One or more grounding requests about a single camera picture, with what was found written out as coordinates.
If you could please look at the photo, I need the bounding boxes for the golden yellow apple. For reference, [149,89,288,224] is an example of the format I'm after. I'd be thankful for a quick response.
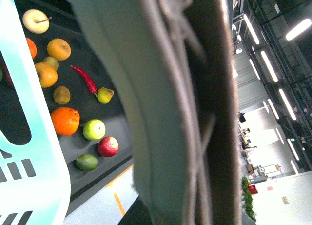
[35,62,58,88]

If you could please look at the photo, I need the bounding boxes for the bright green apple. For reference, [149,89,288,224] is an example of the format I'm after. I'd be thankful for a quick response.
[83,119,106,141]

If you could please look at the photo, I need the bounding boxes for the brown kiwi fruit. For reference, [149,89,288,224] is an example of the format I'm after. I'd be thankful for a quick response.
[53,86,71,105]

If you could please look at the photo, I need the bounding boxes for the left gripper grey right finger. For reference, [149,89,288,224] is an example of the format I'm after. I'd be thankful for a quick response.
[158,0,241,225]

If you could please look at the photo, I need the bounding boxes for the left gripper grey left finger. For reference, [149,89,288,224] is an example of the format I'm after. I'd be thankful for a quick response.
[67,0,202,225]

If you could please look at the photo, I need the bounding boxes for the light teal plastic basket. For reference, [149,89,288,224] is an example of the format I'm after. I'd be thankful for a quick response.
[0,0,70,225]

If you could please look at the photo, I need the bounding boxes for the green yellow pear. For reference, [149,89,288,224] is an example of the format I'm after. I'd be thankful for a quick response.
[97,87,115,104]

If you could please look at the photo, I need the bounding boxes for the small green pear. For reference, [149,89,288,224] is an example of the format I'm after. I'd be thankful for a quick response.
[42,56,59,71]

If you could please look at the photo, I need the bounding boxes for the red chili pepper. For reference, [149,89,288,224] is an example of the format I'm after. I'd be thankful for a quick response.
[70,65,98,96]

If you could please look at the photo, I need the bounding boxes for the black metal fruit shelf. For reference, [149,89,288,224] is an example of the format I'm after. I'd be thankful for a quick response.
[0,0,132,211]

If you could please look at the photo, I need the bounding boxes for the orange near white pear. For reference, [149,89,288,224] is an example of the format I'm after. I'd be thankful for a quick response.
[26,38,38,59]

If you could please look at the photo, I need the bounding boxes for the white pear with stem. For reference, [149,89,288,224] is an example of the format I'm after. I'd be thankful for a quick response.
[22,9,52,34]

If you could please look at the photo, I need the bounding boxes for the red green apple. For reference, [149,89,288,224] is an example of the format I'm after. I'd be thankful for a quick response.
[97,136,119,157]

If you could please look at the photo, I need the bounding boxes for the large orange tangerine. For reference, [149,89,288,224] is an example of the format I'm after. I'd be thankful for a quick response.
[51,107,80,136]

